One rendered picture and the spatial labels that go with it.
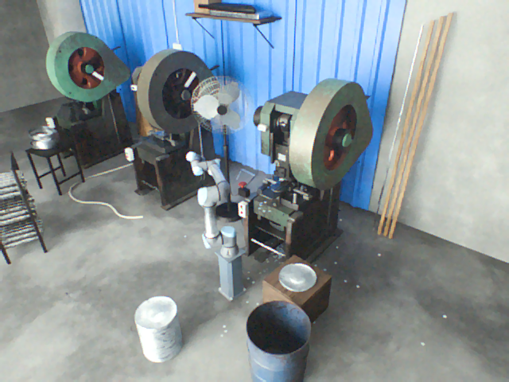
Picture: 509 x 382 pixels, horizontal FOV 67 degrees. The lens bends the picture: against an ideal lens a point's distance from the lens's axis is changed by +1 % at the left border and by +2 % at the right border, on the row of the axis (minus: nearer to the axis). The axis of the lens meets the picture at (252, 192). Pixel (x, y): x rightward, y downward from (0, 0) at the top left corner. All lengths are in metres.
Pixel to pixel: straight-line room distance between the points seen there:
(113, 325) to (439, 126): 3.30
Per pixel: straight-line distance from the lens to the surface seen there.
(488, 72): 3.72
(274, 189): 3.28
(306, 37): 4.26
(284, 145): 3.17
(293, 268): 3.13
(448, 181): 4.08
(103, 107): 5.86
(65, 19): 7.40
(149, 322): 2.87
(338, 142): 2.87
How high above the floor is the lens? 2.50
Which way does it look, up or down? 32 degrees down
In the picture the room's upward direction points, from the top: 1 degrees counter-clockwise
